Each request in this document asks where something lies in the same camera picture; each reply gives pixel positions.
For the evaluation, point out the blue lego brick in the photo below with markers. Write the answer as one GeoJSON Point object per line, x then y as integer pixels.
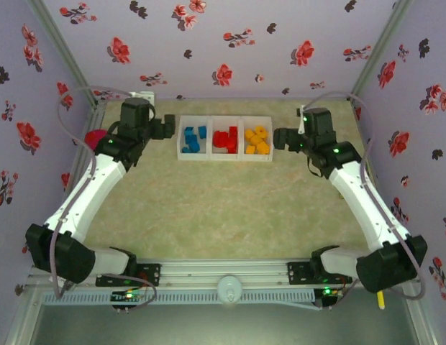
{"type": "Point", "coordinates": [194, 146]}
{"type": "Point", "coordinates": [185, 149]}
{"type": "Point", "coordinates": [202, 132]}
{"type": "Point", "coordinates": [189, 132]}

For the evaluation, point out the yellow six-stud lego brick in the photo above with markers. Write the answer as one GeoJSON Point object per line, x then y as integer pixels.
{"type": "Point", "coordinates": [263, 147]}

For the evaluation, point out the red long curved lego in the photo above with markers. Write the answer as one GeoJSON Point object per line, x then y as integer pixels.
{"type": "Point", "coordinates": [233, 142]}

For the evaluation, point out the red square lego brick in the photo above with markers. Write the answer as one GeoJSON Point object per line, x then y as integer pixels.
{"type": "Point", "coordinates": [233, 129]}

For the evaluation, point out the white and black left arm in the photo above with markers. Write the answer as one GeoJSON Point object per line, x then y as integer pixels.
{"type": "Point", "coordinates": [82, 194]}

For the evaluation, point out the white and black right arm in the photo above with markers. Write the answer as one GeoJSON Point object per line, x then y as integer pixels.
{"type": "Point", "coordinates": [363, 208]}

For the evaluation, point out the yogurt cup with pink lid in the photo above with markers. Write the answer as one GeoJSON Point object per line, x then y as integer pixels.
{"type": "Point", "coordinates": [94, 138]}

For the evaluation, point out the white plastic bin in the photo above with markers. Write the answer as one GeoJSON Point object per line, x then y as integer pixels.
{"type": "Point", "coordinates": [259, 157]}
{"type": "Point", "coordinates": [194, 156]}
{"type": "Point", "coordinates": [226, 156]}

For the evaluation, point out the circuit board with green light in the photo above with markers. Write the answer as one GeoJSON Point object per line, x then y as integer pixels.
{"type": "Point", "coordinates": [329, 293]}
{"type": "Point", "coordinates": [127, 297]}

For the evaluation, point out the yellow pen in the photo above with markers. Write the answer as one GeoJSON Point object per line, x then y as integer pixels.
{"type": "Point", "coordinates": [380, 300]}

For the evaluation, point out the white round knob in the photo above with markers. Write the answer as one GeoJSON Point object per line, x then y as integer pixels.
{"type": "Point", "coordinates": [229, 287]}

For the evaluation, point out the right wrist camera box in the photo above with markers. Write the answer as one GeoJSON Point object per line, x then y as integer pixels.
{"type": "Point", "coordinates": [301, 122]}

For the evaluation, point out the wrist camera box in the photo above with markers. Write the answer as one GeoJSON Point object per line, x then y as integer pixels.
{"type": "Point", "coordinates": [143, 96]}
{"type": "Point", "coordinates": [301, 122]}

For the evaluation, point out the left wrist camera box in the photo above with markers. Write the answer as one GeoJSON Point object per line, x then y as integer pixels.
{"type": "Point", "coordinates": [143, 96]}

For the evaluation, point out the aluminium side rail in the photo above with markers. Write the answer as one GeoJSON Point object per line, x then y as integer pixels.
{"type": "Point", "coordinates": [82, 158]}

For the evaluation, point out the aluminium frame post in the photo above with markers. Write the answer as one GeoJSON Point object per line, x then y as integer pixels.
{"type": "Point", "coordinates": [61, 50]}
{"type": "Point", "coordinates": [381, 50]}

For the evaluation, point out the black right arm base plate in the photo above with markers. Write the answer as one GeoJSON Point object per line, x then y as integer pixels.
{"type": "Point", "coordinates": [298, 273]}

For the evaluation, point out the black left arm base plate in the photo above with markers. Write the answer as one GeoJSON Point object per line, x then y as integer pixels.
{"type": "Point", "coordinates": [151, 275]}

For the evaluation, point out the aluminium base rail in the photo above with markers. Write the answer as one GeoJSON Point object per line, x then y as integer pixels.
{"type": "Point", "coordinates": [208, 273]}

